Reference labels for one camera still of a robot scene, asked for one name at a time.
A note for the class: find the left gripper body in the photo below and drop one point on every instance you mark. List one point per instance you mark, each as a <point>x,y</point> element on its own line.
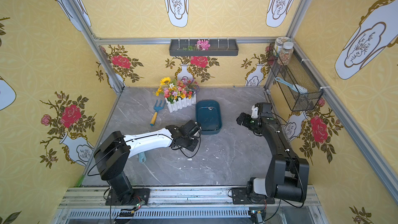
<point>193,129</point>

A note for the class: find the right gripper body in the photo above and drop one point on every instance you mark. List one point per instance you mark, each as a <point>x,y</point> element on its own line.
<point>244,120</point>

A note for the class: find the teal plastic storage box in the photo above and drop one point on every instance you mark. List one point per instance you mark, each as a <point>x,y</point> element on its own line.
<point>208,115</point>

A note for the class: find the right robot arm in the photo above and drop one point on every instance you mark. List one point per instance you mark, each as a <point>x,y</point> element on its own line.
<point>287,176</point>

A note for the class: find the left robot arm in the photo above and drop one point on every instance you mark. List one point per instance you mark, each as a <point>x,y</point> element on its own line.
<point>112,155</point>

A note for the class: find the flower pot white fence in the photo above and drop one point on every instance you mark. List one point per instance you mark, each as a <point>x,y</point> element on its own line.
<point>178,94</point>

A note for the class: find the blue yellow garden fork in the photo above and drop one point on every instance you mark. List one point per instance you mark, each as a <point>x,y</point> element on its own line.
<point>159,105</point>

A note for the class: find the blue white brush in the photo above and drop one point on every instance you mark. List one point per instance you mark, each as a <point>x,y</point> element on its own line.
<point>295,87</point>

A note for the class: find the light blue dustpan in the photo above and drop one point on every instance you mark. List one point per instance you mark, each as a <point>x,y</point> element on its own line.
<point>142,157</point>

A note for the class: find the glass jar behind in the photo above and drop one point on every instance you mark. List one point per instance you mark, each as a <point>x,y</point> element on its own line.
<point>278,44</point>

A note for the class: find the pink flower on shelf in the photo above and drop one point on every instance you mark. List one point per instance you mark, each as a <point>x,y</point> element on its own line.
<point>203,44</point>

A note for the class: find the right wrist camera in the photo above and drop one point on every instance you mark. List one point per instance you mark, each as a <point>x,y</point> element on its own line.
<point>255,112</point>

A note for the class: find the black wire mesh basket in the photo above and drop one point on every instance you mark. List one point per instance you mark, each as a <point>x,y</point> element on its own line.
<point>296,72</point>

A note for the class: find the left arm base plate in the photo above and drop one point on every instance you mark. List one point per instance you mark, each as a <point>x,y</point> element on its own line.
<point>132,198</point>

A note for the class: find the dark wall shelf tray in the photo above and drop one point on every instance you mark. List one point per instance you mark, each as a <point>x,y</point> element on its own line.
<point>191,47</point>

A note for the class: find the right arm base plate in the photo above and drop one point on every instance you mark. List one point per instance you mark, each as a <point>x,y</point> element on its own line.
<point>240,196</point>

